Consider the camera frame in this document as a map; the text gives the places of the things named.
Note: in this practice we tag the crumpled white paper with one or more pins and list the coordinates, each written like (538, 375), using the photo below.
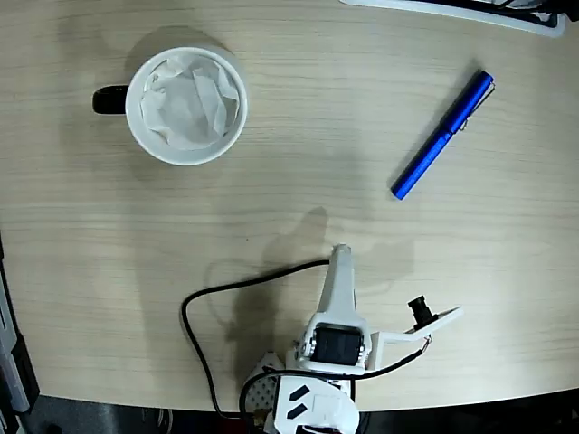
(181, 108)

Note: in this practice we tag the red table clamp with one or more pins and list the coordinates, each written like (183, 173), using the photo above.
(233, 426)

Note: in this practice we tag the blue pen with metal clip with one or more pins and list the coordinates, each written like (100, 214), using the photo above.
(434, 144)

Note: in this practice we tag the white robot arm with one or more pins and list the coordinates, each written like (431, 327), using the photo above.
(325, 407)

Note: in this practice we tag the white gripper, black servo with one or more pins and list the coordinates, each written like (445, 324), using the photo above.
(335, 342)

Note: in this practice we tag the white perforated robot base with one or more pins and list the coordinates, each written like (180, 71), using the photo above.
(262, 389)

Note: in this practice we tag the white flat device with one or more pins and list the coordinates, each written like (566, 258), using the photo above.
(452, 11)

